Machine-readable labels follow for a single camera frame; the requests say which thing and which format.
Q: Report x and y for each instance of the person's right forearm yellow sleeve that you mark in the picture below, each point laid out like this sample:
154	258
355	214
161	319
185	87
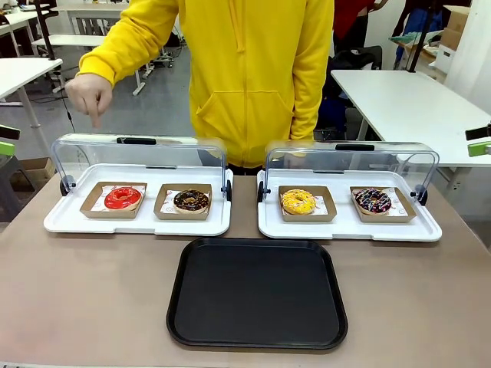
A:
115	50

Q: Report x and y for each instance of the person's left forearm yellow sleeve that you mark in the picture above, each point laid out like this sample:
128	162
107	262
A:
310	99

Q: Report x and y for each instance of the cardboard donut tray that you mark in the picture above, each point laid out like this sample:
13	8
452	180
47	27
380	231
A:
406	214
330	214
90	209
161	214

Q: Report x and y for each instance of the red glazed donut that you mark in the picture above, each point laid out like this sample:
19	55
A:
113	201

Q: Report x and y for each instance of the chocolate donut colourful sprinkles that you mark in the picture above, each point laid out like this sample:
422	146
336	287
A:
364	205

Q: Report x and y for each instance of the chocolate donut with nut crumbs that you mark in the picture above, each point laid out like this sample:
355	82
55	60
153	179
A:
182	203

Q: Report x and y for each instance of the yellow glazed sprinkle donut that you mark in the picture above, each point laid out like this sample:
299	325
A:
291	205

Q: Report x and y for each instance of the black plastic serving tray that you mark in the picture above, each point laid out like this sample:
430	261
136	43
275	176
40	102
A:
257	291

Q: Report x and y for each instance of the person's right hand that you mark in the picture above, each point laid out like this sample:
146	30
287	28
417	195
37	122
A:
90	94

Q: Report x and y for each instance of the brown cardboard box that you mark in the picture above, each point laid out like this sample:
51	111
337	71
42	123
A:
38	168

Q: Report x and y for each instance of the white table with leg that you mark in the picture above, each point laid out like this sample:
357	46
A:
23	71

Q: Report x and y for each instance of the white storage box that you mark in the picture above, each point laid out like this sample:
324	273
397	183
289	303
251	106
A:
447	61

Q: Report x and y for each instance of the large white table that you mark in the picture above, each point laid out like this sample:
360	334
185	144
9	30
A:
406	103

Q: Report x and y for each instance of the clear display case lid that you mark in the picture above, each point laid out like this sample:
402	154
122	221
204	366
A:
383	165
96	153

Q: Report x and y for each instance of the white printed paper liner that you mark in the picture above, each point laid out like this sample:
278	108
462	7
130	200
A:
169	207
100	203
321	209
397	203

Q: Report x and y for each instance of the open tall cardboard box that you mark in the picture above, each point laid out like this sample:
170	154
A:
456	27

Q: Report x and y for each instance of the white background bench table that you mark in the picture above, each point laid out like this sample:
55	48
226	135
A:
69	40

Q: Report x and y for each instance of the white background desk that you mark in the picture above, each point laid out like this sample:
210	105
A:
19	19

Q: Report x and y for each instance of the green cutting mat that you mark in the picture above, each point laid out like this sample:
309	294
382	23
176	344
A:
414	37

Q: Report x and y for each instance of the black office chair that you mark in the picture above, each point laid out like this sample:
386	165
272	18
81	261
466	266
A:
46	23

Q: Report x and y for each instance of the black vertical pole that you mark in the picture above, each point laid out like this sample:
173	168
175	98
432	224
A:
418	34

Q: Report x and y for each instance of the person in blue jacket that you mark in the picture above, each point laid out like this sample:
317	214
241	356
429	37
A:
429	19

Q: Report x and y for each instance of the black bag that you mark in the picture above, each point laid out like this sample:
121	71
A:
354	57

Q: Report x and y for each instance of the white display case base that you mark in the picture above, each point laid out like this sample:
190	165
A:
345	230
149	226

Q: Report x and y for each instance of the person in red top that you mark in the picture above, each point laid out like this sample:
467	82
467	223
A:
353	15

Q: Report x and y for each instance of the person's torso yellow hoodie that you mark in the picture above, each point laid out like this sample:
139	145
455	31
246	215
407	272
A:
249	76

